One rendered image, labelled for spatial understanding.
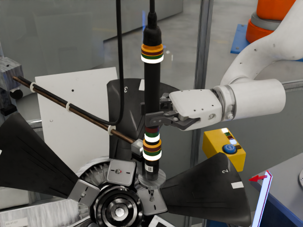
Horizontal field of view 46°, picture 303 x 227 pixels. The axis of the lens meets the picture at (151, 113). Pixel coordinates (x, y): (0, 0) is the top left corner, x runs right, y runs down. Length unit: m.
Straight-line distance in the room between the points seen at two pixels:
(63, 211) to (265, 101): 0.62
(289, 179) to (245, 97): 0.66
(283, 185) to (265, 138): 0.73
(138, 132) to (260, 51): 0.37
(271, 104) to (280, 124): 1.22
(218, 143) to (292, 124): 0.86
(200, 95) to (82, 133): 0.48
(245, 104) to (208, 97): 0.08
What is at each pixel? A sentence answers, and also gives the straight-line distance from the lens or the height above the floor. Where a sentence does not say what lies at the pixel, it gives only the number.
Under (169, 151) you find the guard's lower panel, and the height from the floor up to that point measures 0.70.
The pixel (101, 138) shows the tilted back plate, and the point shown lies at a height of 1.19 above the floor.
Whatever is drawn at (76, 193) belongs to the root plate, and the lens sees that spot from 0.97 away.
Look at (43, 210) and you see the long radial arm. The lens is 1.07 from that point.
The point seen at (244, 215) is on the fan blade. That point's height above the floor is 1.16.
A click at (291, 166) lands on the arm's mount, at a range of 1.49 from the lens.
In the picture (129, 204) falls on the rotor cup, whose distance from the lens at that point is 0.91.
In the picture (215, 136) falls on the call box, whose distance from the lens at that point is 1.38.
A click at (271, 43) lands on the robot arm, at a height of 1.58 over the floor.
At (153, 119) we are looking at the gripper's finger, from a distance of 0.77.
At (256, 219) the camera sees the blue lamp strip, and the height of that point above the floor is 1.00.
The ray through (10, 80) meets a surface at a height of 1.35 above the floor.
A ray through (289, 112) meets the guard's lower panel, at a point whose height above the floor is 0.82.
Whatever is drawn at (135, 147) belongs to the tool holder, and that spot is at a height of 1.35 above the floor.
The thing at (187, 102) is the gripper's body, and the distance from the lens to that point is 0.80.
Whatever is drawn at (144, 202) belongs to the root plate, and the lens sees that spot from 0.98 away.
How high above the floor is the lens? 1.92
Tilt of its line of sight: 35 degrees down
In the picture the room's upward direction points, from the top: straight up
